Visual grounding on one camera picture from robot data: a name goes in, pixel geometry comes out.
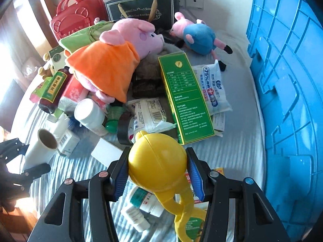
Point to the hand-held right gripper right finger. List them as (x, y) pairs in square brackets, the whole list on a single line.
[(195, 179)]

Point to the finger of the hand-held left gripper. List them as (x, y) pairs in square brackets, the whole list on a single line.
[(37, 170), (14, 148)]

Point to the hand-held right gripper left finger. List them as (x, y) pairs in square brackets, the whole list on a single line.
[(121, 179)]

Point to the white film roll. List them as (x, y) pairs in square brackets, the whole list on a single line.
[(37, 151)]

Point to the yellow plastic toy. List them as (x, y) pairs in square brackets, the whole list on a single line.
[(156, 163)]

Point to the blue plastic crate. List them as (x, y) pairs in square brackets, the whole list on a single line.
[(290, 93)]

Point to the white flat carton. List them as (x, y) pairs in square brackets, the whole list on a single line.
[(106, 153)]

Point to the white green medicine bottle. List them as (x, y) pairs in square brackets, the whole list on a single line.
[(143, 201)]

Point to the small white barcode box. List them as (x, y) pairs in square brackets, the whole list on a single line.
[(68, 143)]

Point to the grey striped bed sheet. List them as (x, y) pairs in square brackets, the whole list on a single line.
[(234, 156)]

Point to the black tape roll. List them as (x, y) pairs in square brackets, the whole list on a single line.
[(123, 131)]

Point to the green bottle cap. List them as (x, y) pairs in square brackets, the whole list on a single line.
[(111, 127)]

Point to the blue brush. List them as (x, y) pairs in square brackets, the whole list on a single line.
[(74, 124)]

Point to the white paper leaflet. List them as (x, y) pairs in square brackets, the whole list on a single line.
[(219, 123)]

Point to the green pink carton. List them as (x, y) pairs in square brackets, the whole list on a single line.
[(37, 93)]

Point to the brown syrup bottle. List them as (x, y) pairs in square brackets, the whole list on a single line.
[(54, 90)]

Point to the white medical packet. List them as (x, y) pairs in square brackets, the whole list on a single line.
[(149, 113)]

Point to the red printed soft pack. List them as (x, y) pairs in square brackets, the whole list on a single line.
[(73, 93)]

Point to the long green carton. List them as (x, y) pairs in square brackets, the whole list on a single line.
[(181, 98)]

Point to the beige toy figure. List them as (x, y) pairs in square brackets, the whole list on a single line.
[(45, 73)]

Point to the clear plastic bag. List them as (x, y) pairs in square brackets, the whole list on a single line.
[(31, 66)]

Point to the white blue wipes packet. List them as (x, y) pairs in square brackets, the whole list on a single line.
[(212, 88)]

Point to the green white small box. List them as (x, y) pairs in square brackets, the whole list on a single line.
[(56, 58)]

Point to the pig plush orange dress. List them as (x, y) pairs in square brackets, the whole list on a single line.
[(106, 65)]

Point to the grey fur toy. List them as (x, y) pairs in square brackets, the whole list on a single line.
[(149, 65)]

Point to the pig plush green outfit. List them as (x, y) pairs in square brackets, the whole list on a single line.
[(75, 40)]

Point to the black pouch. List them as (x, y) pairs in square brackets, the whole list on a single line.
[(174, 40)]

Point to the pig plush blue body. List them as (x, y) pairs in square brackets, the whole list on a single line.
[(199, 37)]

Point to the red toy suitcase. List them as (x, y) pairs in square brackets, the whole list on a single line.
[(73, 17)]

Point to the black gift bag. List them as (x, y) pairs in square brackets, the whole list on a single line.
[(141, 10)]

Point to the wooden wall trim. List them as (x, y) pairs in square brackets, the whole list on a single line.
[(30, 17)]

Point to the white wall socket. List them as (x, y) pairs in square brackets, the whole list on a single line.
[(194, 1)]

